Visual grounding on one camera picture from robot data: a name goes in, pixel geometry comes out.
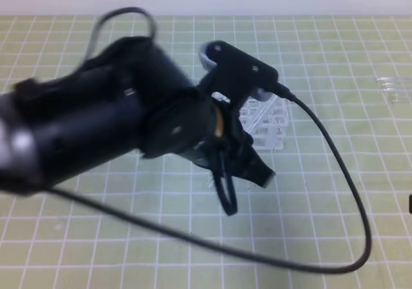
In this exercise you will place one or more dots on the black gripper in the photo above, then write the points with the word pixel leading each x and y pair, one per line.
pixel 230 151

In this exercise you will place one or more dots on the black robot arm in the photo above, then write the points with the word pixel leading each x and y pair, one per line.
pixel 133 96

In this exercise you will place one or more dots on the white plastic test tube rack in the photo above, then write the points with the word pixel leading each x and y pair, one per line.
pixel 266 122

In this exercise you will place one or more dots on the green checkered tablecloth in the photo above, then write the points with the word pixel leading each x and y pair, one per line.
pixel 306 214

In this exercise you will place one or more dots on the clear test tubes at edge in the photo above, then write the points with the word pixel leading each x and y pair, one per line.
pixel 396 90

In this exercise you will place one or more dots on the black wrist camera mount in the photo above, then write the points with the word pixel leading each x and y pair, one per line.
pixel 235 74

